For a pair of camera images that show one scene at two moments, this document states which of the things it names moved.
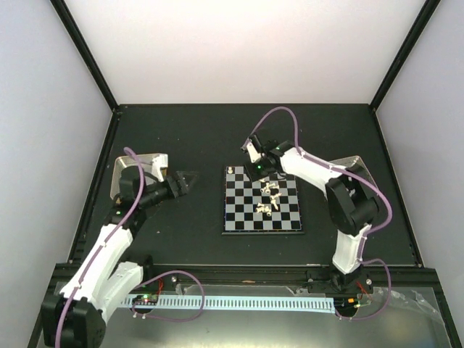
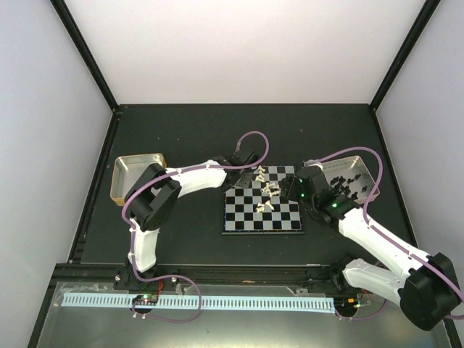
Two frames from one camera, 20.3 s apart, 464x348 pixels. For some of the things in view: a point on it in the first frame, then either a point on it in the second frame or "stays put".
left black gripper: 180,175 to 245,183
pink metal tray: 354,165 stays put
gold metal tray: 151,163 stays put
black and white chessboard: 268,206 stays put
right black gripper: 252,175 to 288,188
